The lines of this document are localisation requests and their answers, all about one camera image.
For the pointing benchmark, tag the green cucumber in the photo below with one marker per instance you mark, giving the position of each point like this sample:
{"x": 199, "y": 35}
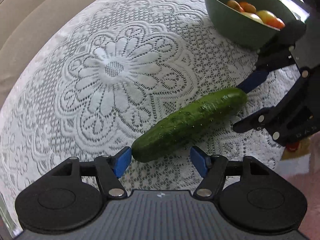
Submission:
{"x": 179, "y": 127}

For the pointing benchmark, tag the beige sofa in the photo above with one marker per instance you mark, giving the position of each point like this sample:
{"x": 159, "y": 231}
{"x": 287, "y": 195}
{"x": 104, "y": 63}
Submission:
{"x": 26, "y": 26}

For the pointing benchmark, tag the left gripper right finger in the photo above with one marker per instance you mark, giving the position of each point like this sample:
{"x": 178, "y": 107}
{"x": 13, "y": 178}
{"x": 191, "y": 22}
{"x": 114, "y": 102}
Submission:
{"x": 215, "y": 168}

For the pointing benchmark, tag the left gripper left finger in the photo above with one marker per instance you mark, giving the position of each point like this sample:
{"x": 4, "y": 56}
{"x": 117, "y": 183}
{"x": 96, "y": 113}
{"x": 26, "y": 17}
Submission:
{"x": 91, "y": 180}

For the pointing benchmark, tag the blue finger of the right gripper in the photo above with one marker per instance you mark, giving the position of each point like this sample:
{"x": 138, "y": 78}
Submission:
{"x": 254, "y": 80}
{"x": 253, "y": 121}

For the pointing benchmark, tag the orange mandarin back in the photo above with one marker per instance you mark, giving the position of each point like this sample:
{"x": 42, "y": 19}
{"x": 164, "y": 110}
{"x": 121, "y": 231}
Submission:
{"x": 248, "y": 7}

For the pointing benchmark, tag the white lace tablecloth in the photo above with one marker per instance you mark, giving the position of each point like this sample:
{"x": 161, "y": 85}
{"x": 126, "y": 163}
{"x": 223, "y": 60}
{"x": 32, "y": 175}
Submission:
{"x": 107, "y": 76}

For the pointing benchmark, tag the yellow apple in bowl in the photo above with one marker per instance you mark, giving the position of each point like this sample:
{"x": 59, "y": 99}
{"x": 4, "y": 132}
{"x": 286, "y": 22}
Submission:
{"x": 253, "y": 16}

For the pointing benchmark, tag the orange mandarin front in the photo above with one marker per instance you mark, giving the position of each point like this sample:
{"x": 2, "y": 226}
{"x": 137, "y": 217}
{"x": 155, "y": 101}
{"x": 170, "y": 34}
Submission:
{"x": 275, "y": 22}

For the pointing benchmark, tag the orange mandarin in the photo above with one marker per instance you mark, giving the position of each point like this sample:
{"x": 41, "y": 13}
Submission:
{"x": 248, "y": 7}
{"x": 275, "y": 22}

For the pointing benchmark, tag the green plastic colander bowl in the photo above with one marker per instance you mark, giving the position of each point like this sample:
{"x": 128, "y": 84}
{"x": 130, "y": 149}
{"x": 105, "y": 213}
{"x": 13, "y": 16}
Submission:
{"x": 246, "y": 32}

